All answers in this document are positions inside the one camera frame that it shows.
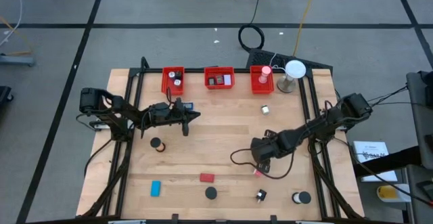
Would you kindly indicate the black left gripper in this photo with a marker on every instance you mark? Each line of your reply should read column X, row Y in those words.
column 177, row 114

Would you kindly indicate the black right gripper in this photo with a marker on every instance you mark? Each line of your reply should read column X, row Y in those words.
column 267, row 149

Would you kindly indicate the teal and white wall charger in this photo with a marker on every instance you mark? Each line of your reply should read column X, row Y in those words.
column 171, row 74

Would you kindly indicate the orange sand hourglass black caps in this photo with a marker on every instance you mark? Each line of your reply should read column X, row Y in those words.
column 155, row 142

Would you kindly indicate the white digital timer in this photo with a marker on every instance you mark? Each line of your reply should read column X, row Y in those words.
column 227, row 79

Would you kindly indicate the white sand hourglass black caps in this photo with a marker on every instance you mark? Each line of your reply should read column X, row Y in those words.
column 305, row 197

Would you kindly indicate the green and white wall charger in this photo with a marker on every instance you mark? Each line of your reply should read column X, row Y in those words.
column 265, row 110

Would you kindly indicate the blue sand hourglass black caps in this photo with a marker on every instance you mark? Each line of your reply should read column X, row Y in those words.
column 211, row 193

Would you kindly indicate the pink capped hourglass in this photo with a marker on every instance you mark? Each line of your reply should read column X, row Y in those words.
column 265, row 76

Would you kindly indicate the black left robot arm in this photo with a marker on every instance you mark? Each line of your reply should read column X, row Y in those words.
column 118, row 107

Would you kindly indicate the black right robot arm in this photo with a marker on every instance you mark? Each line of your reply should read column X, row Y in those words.
column 352, row 107

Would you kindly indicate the red plastic basket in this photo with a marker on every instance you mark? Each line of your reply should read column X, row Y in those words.
column 167, row 88
column 262, row 88
column 220, row 87

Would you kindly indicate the black table clamp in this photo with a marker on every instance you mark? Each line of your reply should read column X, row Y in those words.
column 175, row 218
column 273, row 218

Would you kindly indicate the light blue rectangular block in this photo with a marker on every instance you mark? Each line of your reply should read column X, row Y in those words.
column 156, row 188

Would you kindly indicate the white mushroom lamp wooden base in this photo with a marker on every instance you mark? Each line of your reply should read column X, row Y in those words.
column 295, row 69

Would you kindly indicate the white printed booklet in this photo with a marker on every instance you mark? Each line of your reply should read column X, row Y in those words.
column 372, row 148

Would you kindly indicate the black bar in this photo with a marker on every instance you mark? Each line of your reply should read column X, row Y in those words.
column 389, row 161

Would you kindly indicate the yellow and white container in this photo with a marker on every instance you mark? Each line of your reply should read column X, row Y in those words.
column 389, row 193

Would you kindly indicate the grey desk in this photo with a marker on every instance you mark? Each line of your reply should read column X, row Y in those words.
column 421, row 122

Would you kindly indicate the grey metal floor base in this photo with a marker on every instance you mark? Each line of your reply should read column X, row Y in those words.
column 17, row 61

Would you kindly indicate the black wheeled base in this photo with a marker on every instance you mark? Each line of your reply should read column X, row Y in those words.
column 5, row 93

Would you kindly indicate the pink and white wall charger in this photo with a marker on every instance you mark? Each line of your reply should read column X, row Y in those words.
column 257, row 174

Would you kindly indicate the black and white wall charger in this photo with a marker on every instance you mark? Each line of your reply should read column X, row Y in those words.
column 260, row 194

